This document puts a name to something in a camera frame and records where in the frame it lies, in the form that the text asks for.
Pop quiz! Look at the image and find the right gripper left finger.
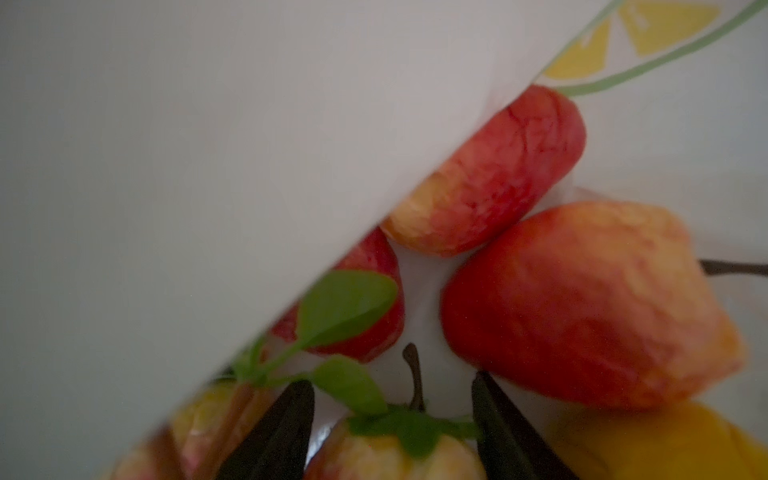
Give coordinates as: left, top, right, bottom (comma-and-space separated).
216, 380, 315, 480

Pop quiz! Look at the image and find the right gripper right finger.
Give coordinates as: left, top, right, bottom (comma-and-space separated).
471, 371, 578, 480

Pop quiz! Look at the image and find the fake peach with leaves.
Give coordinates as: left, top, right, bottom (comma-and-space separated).
232, 270, 486, 479

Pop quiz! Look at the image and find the yellow fake lemon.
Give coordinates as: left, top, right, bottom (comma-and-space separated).
550, 402, 767, 479

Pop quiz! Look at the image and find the red fake strawberry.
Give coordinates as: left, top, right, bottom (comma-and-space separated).
440, 201, 747, 410
381, 85, 587, 257

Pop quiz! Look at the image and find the white plastic bag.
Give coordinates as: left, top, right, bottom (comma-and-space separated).
1, 1, 767, 479

